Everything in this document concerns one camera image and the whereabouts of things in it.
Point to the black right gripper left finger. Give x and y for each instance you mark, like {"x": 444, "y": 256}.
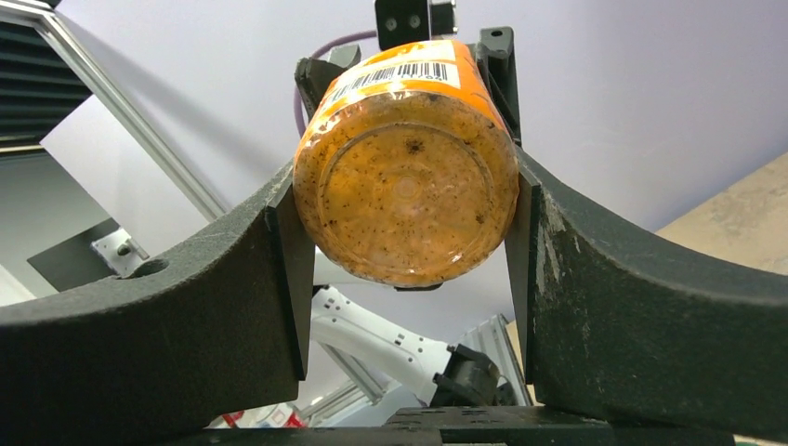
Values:
{"x": 216, "y": 324}

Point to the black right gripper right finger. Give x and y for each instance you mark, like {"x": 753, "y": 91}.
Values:
{"x": 617, "y": 323}

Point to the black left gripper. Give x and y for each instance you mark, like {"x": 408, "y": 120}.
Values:
{"x": 471, "y": 379}

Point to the orange juice bottle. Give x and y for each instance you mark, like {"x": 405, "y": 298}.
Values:
{"x": 406, "y": 174}

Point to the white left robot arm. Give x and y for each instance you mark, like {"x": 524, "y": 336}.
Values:
{"x": 409, "y": 358}

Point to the aluminium frame rail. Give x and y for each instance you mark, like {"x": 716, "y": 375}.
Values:
{"x": 43, "y": 18}

